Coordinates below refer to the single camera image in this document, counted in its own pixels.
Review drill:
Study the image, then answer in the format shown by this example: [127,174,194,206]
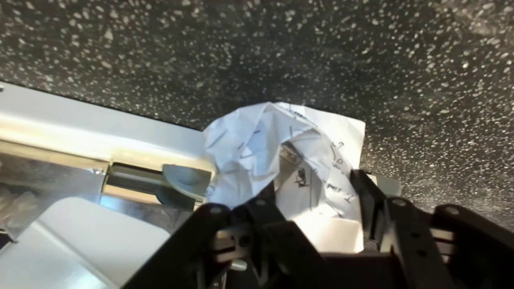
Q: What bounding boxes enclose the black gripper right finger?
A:
[348,167,514,289]

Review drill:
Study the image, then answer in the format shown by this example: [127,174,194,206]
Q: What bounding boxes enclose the white paper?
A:
[201,101,368,254]

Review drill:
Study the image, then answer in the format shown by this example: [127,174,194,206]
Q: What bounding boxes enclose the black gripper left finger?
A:
[120,179,334,289]

